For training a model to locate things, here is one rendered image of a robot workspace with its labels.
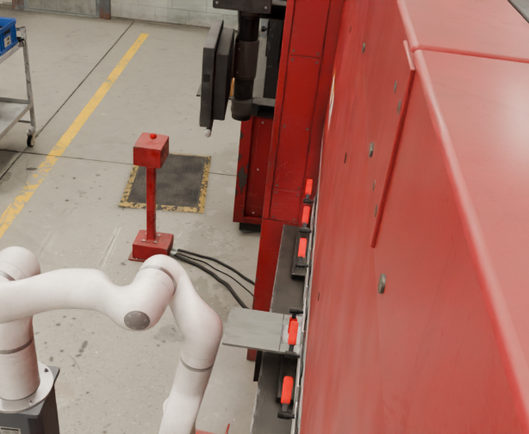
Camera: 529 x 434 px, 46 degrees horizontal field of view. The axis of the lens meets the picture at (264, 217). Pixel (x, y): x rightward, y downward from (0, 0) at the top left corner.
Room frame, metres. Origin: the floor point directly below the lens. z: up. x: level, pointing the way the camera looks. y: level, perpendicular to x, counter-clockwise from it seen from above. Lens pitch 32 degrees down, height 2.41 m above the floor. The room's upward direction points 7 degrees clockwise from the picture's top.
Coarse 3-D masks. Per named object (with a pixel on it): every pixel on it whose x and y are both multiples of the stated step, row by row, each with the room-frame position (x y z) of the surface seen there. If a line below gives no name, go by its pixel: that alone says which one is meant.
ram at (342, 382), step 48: (336, 48) 2.37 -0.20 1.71; (336, 96) 1.70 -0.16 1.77; (336, 144) 1.30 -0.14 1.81; (336, 192) 1.04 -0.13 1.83; (336, 240) 0.85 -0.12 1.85; (336, 288) 0.70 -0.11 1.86; (336, 336) 0.59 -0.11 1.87; (336, 384) 0.51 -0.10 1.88; (336, 432) 0.43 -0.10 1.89; (384, 432) 0.27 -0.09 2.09
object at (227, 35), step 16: (208, 32) 2.77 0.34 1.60; (224, 32) 2.88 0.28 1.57; (208, 48) 2.55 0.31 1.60; (224, 48) 2.64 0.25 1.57; (208, 64) 2.55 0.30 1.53; (224, 64) 2.58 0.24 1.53; (208, 80) 2.55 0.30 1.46; (224, 80) 2.58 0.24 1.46; (208, 96) 2.55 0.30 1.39; (224, 96) 2.58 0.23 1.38; (208, 112) 2.55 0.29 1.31; (224, 112) 2.58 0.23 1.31
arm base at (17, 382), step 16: (16, 352) 1.16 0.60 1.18; (32, 352) 1.20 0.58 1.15; (0, 368) 1.15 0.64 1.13; (16, 368) 1.16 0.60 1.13; (32, 368) 1.19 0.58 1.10; (48, 368) 1.28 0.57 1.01; (0, 384) 1.15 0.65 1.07; (16, 384) 1.15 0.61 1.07; (32, 384) 1.18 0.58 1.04; (48, 384) 1.22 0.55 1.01; (0, 400) 1.14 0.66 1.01; (16, 400) 1.15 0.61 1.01; (32, 400) 1.15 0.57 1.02
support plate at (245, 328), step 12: (240, 312) 1.63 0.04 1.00; (252, 312) 1.64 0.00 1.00; (264, 312) 1.64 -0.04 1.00; (228, 324) 1.56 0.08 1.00; (240, 324) 1.57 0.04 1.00; (252, 324) 1.58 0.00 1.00; (264, 324) 1.58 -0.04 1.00; (276, 324) 1.59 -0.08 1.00; (288, 324) 1.60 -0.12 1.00; (300, 324) 1.60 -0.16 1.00; (228, 336) 1.51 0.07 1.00; (240, 336) 1.51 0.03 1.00; (252, 336) 1.52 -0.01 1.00; (264, 336) 1.53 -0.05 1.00; (276, 336) 1.53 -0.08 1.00; (252, 348) 1.47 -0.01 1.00; (264, 348) 1.47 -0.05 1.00; (276, 348) 1.48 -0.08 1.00; (288, 348) 1.48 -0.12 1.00
